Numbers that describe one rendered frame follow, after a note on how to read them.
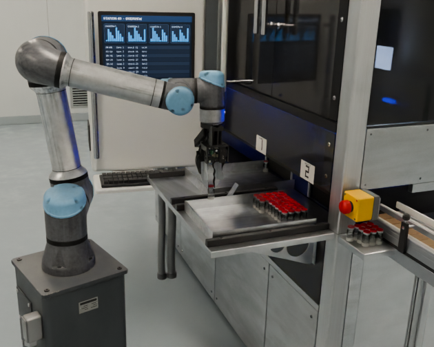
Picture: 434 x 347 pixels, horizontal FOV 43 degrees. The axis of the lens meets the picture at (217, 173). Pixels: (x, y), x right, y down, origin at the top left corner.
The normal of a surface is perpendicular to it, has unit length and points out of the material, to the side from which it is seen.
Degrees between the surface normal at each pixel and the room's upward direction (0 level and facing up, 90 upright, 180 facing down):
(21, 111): 90
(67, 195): 8
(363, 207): 90
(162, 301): 0
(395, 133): 90
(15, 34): 90
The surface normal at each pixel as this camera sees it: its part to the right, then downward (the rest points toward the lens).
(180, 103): 0.10, 0.32
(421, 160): 0.36, 0.30
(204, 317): 0.03, -0.95
